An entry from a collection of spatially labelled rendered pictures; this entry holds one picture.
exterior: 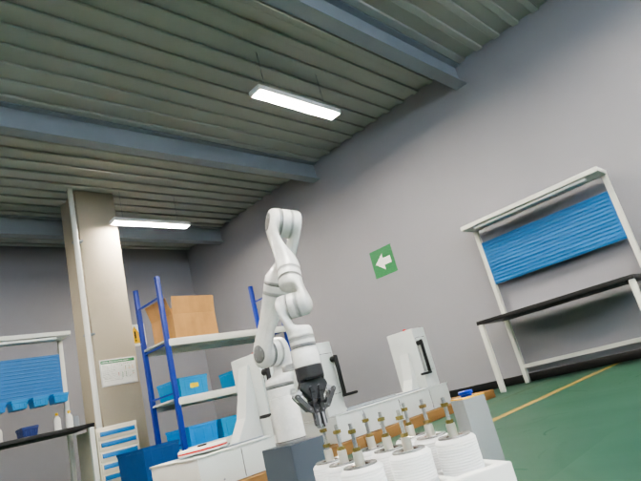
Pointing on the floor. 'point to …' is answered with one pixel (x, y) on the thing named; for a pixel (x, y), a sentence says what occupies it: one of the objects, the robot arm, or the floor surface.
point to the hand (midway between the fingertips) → (320, 419)
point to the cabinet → (107, 449)
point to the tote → (134, 460)
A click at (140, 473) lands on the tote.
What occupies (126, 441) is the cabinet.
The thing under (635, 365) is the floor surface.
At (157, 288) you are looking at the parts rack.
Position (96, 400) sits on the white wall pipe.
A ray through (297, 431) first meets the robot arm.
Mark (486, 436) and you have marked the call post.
